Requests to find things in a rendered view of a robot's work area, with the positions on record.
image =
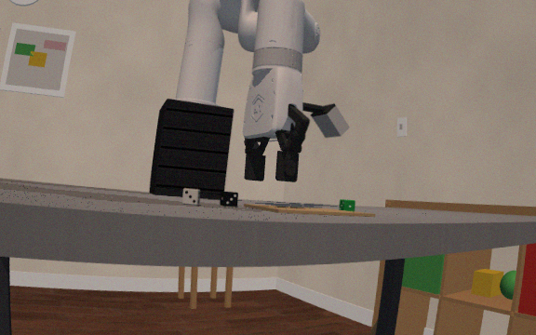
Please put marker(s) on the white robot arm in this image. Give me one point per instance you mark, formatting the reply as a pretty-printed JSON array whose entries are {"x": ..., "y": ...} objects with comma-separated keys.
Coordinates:
[{"x": 272, "y": 29}]

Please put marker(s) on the white die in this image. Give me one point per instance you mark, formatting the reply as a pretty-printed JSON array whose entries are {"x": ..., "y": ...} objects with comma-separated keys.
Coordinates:
[{"x": 191, "y": 197}]

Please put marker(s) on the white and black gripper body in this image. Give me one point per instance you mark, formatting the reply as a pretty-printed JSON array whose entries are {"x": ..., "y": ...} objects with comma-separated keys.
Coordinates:
[{"x": 271, "y": 90}]

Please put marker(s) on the black die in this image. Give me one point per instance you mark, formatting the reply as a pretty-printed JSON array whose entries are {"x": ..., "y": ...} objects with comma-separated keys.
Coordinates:
[{"x": 229, "y": 199}]

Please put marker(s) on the green die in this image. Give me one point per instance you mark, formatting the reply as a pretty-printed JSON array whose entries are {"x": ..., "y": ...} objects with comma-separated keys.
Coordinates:
[{"x": 348, "y": 205}]

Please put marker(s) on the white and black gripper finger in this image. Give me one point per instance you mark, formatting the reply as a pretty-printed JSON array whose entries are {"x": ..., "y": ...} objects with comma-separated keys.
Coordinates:
[
  {"x": 255, "y": 160},
  {"x": 290, "y": 143}
]

